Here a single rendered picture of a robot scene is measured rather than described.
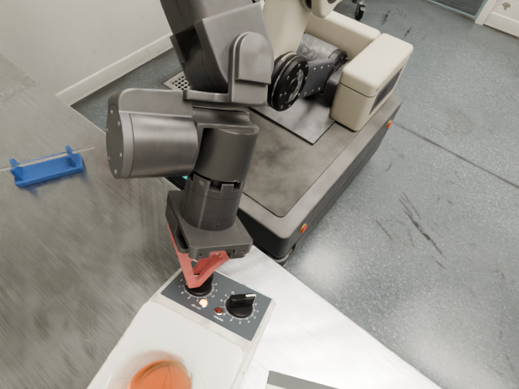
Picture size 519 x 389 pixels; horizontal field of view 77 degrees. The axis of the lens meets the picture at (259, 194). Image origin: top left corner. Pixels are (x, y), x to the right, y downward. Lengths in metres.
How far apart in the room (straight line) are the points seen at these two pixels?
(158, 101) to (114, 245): 0.30
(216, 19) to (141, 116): 0.09
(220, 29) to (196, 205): 0.15
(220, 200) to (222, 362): 0.16
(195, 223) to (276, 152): 0.81
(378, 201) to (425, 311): 0.48
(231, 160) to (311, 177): 0.78
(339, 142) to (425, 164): 0.69
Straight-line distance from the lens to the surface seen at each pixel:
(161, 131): 0.26
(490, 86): 2.49
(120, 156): 0.26
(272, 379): 0.44
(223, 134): 0.28
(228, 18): 0.29
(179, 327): 0.37
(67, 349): 0.50
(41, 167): 0.64
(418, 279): 1.44
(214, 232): 0.33
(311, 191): 1.04
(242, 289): 0.43
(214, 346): 0.36
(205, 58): 0.29
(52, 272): 0.54
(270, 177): 1.04
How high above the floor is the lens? 1.19
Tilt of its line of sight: 56 degrees down
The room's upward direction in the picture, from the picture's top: 5 degrees clockwise
